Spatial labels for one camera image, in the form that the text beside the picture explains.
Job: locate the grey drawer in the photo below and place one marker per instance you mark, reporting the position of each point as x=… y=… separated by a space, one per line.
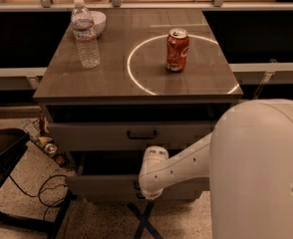
x=138 y=135
x=113 y=176

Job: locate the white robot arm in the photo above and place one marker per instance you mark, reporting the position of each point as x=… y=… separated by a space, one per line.
x=249 y=160

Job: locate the grey drawer cabinet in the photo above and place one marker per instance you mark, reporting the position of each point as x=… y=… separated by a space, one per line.
x=131 y=82

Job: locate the red soda can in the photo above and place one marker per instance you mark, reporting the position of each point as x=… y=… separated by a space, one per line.
x=177 y=42

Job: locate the white bowl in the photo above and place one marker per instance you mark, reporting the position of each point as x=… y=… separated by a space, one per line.
x=99 y=22

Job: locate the clear plastic water bottle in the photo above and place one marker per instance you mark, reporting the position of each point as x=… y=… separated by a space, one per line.
x=86 y=38

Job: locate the blue tape cross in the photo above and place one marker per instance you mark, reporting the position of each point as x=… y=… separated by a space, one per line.
x=144 y=224

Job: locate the clutter of snack items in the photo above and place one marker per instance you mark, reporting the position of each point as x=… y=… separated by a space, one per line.
x=40 y=136

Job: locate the black chair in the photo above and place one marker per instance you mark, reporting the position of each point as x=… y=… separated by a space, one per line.
x=13 y=144

